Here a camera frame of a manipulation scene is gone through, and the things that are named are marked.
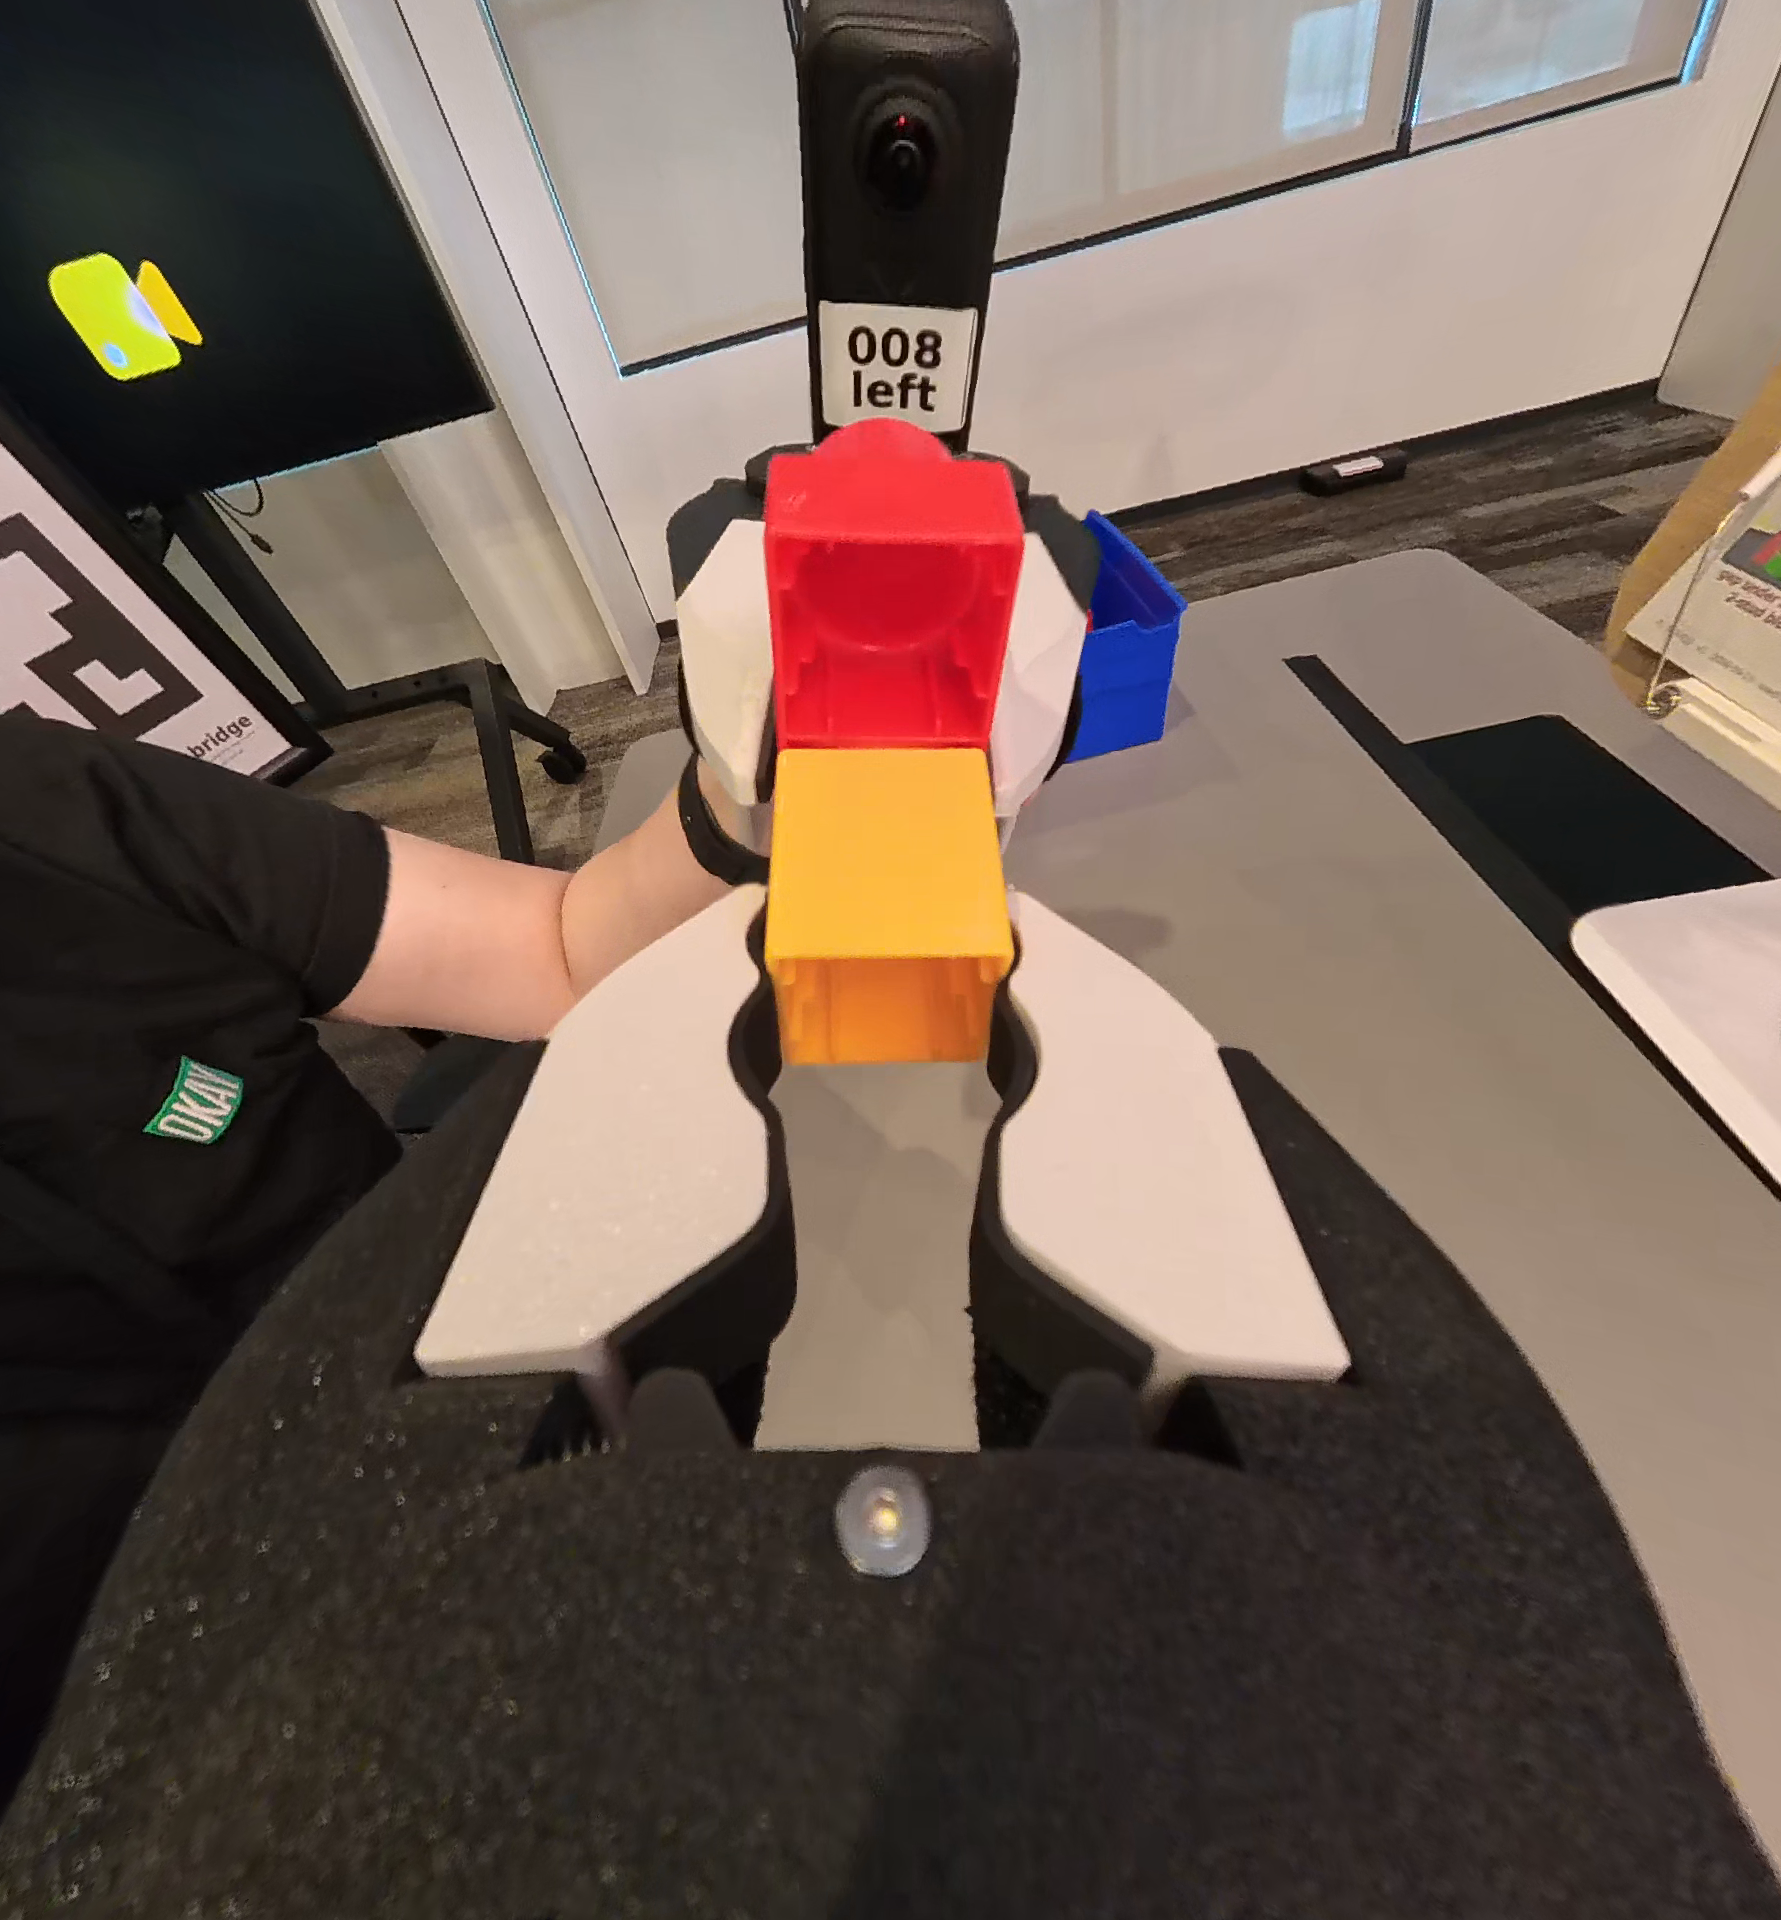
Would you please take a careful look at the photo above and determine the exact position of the yellow one-stud block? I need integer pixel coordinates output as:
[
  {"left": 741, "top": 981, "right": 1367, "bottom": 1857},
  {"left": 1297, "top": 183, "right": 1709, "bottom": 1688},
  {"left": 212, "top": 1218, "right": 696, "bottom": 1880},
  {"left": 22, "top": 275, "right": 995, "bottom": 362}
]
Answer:
[{"left": 764, "top": 747, "right": 1015, "bottom": 1068}]

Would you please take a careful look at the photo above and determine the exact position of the red two-stud block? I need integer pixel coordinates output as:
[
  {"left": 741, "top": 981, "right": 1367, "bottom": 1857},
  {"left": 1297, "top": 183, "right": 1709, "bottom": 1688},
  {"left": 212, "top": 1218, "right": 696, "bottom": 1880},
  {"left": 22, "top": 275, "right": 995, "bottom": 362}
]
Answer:
[{"left": 764, "top": 420, "right": 1023, "bottom": 747}]

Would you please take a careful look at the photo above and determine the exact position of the wooden document stand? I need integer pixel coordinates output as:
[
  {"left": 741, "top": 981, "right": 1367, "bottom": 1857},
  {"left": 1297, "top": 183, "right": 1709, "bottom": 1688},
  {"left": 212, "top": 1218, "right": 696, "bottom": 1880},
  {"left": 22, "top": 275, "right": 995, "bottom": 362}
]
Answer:
[{"left": 1573, "top": 301, "right": 1781, "bottom": 1263}]

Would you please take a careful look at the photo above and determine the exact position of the framed marker sign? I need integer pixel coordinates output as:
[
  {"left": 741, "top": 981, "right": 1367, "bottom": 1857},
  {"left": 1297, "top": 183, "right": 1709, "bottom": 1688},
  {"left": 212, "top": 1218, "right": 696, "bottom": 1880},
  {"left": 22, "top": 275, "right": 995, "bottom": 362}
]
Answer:
[{"left": 0, "top": 380, "right": 334, "bottom": 783}]

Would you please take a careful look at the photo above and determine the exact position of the person's left forearm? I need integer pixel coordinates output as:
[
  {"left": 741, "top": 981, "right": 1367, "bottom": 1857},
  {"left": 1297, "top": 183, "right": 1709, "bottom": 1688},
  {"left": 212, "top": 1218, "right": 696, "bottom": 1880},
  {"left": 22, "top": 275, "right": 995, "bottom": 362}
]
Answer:
[{"left": 317, "top": 794, "right": 710, "bottom": 1045}]

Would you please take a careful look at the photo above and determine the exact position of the large black screen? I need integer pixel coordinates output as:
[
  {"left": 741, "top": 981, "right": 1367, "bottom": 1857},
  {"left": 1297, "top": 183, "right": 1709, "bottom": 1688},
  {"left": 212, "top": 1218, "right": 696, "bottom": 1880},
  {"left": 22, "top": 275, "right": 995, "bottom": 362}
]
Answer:
[{"left": 0, "top": 0, "right": 495, "bottom": 514}]

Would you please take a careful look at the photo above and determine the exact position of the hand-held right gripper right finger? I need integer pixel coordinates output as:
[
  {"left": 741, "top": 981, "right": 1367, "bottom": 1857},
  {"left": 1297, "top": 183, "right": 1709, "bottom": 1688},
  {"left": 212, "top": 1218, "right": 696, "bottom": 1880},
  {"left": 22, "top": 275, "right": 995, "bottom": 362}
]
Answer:
[{"left": 969, "top": 891, "right": 1354, "bottom": 1428}]

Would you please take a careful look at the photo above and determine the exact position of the printed instruction sheet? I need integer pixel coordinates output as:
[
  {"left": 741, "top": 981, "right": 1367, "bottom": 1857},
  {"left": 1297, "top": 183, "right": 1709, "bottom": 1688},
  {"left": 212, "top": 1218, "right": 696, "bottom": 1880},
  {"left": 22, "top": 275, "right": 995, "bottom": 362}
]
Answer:
[{"left": 1649, "top": 429, "right": 1781, "bottom": 781}]

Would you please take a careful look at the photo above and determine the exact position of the blue plastic bin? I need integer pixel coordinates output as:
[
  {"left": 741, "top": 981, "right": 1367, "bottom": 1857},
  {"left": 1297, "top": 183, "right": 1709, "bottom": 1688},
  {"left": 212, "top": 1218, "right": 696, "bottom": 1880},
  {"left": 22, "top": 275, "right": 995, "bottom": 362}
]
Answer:
[{"left": 1060, "top": 510, "right": 1187, "bottom": 766}]

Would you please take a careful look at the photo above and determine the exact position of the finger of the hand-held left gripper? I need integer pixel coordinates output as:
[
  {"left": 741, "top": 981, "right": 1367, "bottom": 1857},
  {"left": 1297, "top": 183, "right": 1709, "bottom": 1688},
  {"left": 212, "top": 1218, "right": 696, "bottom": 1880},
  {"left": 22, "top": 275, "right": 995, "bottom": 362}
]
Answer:
[
  {"left": 673, "top": 518, "right": 783, "bottom": 806},
  {"left": 981, "top": 539, "right": 1089, "bottom": 822}
]

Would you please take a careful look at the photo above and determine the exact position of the black wristband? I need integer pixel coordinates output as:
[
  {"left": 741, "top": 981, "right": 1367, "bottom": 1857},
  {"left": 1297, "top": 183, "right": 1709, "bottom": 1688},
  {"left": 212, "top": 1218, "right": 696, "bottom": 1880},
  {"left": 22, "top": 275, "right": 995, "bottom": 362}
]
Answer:
[{"left": 673, "top": 754, "right": 770, "bottom": 887}]

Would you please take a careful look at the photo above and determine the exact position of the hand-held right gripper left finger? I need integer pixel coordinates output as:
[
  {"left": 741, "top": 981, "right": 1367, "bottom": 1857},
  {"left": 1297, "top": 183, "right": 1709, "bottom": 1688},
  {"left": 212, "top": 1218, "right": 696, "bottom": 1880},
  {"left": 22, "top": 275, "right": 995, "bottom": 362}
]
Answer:
[{"left": 414, "top": 884, "right": 800, "bottom": 1428}]

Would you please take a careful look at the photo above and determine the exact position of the person's black shirt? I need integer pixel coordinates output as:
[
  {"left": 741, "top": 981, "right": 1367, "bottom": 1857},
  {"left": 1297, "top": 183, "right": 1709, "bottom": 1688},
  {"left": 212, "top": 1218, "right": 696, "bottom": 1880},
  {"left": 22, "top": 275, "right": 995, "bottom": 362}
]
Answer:
[{"left": 0, "top": 712, "right": 404, "bottom": 1876}]

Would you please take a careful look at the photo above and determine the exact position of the black screen stand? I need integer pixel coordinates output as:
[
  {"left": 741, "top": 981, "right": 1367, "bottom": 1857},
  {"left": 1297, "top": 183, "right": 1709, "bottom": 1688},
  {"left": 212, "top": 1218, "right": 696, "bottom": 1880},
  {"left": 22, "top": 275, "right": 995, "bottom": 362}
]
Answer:
[{"left": 125, "top": 452, "right": 586, "bottom": 868}]

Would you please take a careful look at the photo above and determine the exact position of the large window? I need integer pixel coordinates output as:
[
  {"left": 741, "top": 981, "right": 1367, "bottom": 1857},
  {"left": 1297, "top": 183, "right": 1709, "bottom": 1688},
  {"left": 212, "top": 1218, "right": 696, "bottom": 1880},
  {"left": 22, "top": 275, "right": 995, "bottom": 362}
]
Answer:
[{"left": 476, "top": 0, "right": 1722, "bottom": 377}]

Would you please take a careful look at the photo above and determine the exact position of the black rectangular desk patch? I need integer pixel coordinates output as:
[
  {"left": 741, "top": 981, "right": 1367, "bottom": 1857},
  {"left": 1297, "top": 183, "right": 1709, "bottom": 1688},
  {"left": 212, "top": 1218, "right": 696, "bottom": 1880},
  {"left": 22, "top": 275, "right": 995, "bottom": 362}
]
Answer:
[{"left": 1409, "top": 716, "right": 1774, "bottom": 951}]

